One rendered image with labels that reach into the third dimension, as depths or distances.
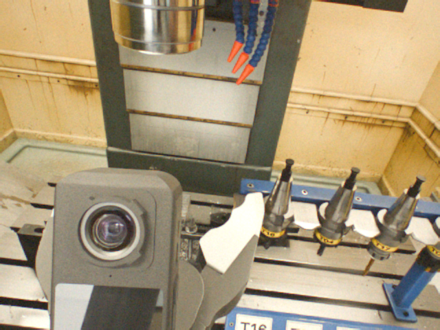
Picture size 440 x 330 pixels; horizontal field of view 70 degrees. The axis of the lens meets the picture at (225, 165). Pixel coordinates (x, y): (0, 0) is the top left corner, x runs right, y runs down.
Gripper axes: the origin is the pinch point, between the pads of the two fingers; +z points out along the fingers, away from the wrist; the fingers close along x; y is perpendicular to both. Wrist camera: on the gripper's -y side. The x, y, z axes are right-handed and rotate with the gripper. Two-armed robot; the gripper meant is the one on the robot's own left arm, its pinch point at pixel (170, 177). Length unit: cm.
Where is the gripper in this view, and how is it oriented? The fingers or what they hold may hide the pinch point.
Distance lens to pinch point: 26.4
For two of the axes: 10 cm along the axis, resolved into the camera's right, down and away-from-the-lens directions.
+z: 0.3, -5.8, 8.1
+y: -1.0, 8.1, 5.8
